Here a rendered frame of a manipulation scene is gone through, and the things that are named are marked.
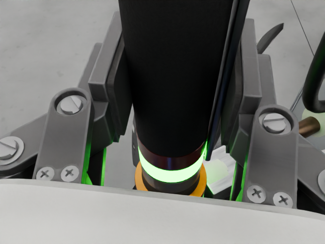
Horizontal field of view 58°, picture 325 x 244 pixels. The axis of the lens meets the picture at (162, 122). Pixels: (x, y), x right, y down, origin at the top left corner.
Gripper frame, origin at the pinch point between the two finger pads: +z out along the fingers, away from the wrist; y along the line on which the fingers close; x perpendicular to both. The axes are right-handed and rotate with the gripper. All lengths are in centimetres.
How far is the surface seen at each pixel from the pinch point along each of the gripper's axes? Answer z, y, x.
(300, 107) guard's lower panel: 119, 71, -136
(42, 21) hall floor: 224, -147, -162
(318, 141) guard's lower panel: 85, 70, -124
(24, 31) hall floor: 207, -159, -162
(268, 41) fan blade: 28.6, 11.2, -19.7
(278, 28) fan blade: 30.1, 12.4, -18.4
